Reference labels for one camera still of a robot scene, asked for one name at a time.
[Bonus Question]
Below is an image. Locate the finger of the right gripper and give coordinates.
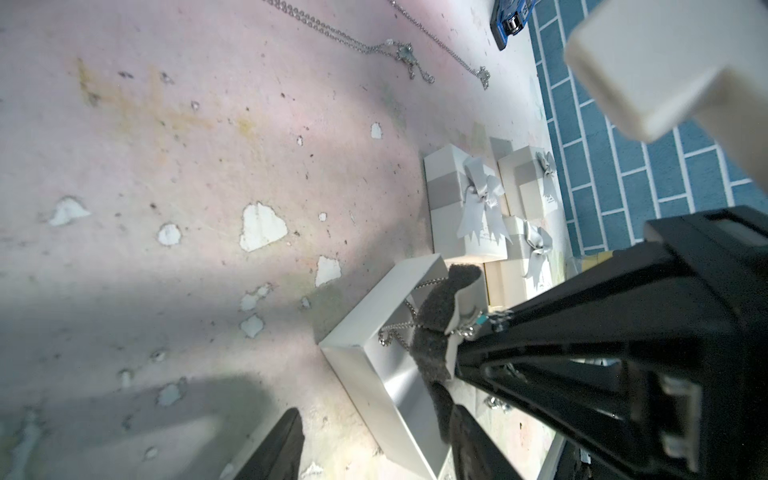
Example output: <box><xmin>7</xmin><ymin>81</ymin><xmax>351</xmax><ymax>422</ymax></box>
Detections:
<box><xmin>455</xmin><ymin>239</ymin><xmax>745</xmax><ymax>373</ymax></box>
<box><xmin>473</xmin><ymin>361</ymin><xmax>702</xmax><ymax>479</ymax></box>

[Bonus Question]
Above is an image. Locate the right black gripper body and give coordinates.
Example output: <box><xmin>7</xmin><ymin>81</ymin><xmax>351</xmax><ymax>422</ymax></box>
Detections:
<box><xmin>644</xmin><ymin>207</ymin><xmax>767</xmax><ymax>479</ymax></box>

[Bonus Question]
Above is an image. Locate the white bow gift box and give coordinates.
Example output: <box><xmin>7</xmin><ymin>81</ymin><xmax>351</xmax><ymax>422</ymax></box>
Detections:
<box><xmin>484</xmin><ymin>216</ymin><xmax>553</xmax><ymax>311</ymax></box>
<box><xmin>423</xmin><ymin>145</ymin><xmax>510</xmax><ymax>264</ymax></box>

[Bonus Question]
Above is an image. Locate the white bow box lid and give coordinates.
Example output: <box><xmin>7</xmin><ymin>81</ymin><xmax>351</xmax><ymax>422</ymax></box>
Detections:
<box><xmin>497</xmin><ymin>146</ymin><xmax>561</xmax><ymax>223</ymax></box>

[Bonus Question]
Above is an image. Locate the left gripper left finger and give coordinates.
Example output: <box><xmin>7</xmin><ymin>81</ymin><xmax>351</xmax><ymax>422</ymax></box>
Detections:
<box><xmin>234</xmin><ymin>407</ymin><xmax>305</xmax><ymax>480</ymax></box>

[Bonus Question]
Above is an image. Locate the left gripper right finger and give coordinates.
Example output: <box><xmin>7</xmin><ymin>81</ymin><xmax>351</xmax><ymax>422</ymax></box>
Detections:
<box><xmin>449</xmin><ymin>405</ymin><xmax>522</xmax><ymax>480</ymax></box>

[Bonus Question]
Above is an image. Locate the blue black stapler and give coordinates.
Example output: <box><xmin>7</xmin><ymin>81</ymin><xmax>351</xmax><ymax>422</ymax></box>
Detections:
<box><xmin>489</xmin><ymin>0</ymin><xmax>537</xmax><ymax>51</ymax></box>

